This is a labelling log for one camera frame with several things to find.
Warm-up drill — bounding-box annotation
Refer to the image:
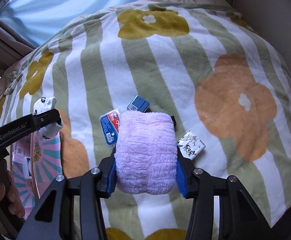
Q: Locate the pink fluffy pouch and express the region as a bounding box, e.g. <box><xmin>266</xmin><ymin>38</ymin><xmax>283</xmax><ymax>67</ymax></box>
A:
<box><xmin>115</xmin><ymin>110</ymin><xmax>179</xmax><ymax>195</ymax></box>

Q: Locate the person's left hand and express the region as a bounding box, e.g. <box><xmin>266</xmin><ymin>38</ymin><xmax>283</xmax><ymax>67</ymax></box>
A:
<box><xmin>0</xmin><ymin>171</ymin><xmax>26</xmax><ymax>219</ymax></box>

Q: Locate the small blue box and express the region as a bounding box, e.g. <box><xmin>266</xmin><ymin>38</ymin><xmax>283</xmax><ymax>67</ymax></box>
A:
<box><xmin>126</xmin><ymin>95</ymin><xmax>151</xmax><ymax>113</ymax></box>

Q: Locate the cardboard box pink printed lining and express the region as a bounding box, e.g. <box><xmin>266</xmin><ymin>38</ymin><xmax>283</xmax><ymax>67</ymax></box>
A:
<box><xmin>10</xmin><ymin>127</ymin><xmax>62</xmax><ymax>209</ymax></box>

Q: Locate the light blue curtain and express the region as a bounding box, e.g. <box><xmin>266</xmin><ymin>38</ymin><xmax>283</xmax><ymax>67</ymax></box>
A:
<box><xmin>0</xmin><ymin>0</ymin><xmax>157</xmax><ymax>48</ymax></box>

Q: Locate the white printed tissue pack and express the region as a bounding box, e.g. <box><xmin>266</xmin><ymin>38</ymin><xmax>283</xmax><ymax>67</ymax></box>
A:
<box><xmin>177</xmin><ymin>130</ymin><xmax>207</xmax><ymax>160</ymax></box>

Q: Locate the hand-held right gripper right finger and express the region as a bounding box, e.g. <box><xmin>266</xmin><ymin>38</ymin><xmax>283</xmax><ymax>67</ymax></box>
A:
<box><xmin>176</xmin><ymin>150</ymin><xmax>273</xmax><ymax>240</ymax></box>

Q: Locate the striped floral blanket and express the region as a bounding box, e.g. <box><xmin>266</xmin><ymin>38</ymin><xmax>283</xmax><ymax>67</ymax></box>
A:
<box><xmin>0</xmin><ymin>0</ymin><xmax>291</xmax><ymax>240</ymax></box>

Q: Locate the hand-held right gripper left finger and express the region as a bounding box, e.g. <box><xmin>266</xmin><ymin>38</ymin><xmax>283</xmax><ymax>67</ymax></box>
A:
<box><xmin>23</xmin><ymin>149</ymin><xmax>117</xmax><ymax>240</ymax></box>

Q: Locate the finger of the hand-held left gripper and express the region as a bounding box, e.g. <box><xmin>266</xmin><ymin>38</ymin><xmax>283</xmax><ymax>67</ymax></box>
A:
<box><xmin>32</xmin><ymin>108</ymin><xmax>62</xmax><ymax>132</ymax></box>

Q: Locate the white panda sock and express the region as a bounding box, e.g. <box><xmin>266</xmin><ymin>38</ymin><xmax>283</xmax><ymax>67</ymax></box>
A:
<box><xmin>33</xmin><ymin>96</ymin><xmax>64</xmax><ymax>139</ymax></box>

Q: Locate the clear case red blue label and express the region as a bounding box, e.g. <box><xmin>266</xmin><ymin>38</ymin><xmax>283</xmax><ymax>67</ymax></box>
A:
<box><xmin>100</xmin><ymin>107</ymin><xmax>121</xmax><ymax>148</ymax></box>

